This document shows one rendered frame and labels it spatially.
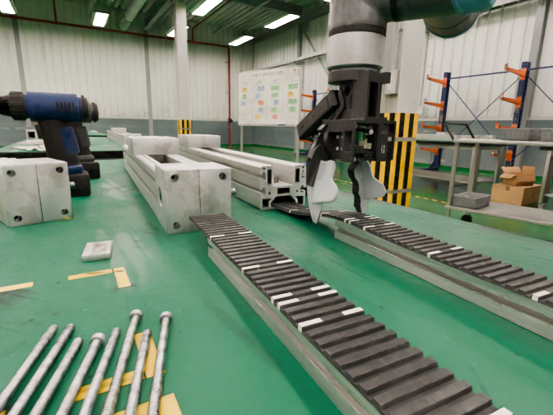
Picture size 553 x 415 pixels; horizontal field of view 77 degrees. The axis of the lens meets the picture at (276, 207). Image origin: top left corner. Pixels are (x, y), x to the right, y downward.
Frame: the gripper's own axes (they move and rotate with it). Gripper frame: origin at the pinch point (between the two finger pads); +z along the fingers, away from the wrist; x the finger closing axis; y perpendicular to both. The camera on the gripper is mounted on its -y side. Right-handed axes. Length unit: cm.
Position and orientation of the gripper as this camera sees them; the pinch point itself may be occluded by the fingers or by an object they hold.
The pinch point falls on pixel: (336, 212)
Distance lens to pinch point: 54.7
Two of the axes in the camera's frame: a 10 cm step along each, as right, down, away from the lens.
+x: 8.9, -0.9, 4.4
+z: -0.2, 9.7, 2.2
